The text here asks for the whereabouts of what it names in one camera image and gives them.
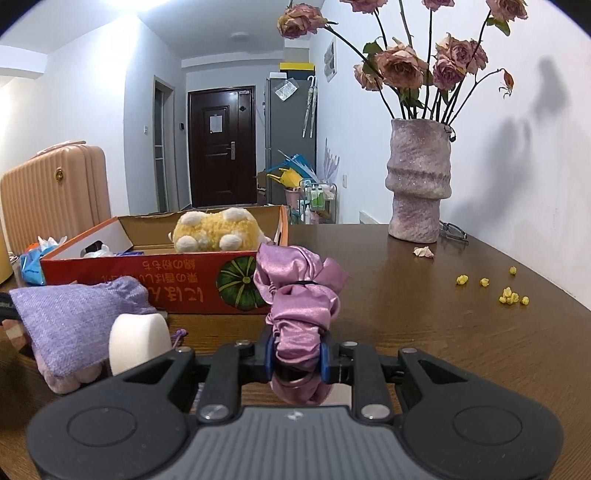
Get scattered yellow flower buds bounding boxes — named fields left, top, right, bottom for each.
left=456, top=266, right=531, bottom=306

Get yellow and black box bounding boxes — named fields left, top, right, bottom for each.
left=279, top=61, right=315, bottom=78

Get grey refrigerator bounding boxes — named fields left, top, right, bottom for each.
left=264, top=76, right=318, bottom=206

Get wall poster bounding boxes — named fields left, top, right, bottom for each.
left=323, top=39, right=338, bottom=83

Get dark brown entrance door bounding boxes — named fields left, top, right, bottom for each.
left=187, top=85, right=257, bottom=208

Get metal rack cart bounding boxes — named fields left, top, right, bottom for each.
left=298, top=180, right=338, bottom=225

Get dried pink rose bouquet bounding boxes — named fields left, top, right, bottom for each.
left=277, top=0, right=529, bottom=141

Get red pumpkin print cardboard box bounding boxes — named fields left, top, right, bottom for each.
left=39, top=204, right=291, bottom=315

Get purple feather decoration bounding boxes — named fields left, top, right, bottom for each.
left=323, top=137, right=341, bottom=185

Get light blue plastic bag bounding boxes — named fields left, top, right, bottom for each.
left=18, top=235, right=70, bottom=285

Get yellow watering can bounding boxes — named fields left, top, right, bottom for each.
left=268, top=168, right=303, bottom=190

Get lilac fluffy ribbed cloth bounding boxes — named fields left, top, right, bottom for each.
left=2, top=318, right=109, bottom=395

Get white folded umbrella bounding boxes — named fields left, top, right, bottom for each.
left=302, top=76, right=315, bottom=138
left=308, top=78, right=319, bottom=138

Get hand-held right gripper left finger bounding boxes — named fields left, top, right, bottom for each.
left=121, top=328, right=278, bottom=424

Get pink ribbed suitcase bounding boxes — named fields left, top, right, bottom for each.
left=0, top=141, right=112, bottom=254

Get white round sponge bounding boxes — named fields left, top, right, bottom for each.
left=108, top=313, right=172, bottom=377

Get purple drawstring pouch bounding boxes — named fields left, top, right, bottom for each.
left=9, top=275, right=190, bottom=377

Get blue folded bag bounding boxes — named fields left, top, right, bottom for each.
left=277, top=148, right=319, bottom=185

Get brown cardboard box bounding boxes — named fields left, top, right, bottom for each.
left=256, top=170, right=278, bottom=206

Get yellow plastic bin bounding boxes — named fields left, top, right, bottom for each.
left=0, top=228, right=14, bottom=286

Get black eyeglasses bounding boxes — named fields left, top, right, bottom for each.
left=438, top=220, right=469, bottom=243

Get pink textured vase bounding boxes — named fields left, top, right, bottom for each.
left=385, top=119, right=453, bottom=244

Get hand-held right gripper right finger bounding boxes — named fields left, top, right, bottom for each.
left=320, top=339, right=471, bottom=424

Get yellow plush toy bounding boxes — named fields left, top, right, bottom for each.
left=167, top=208, right=273, bottom=253

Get purple satin scrunchie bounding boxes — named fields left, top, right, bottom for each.
left=253, top=244, right=350, bottom=407

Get grey interior door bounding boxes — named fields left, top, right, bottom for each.
left=152, top=78, right=178, bottom=214

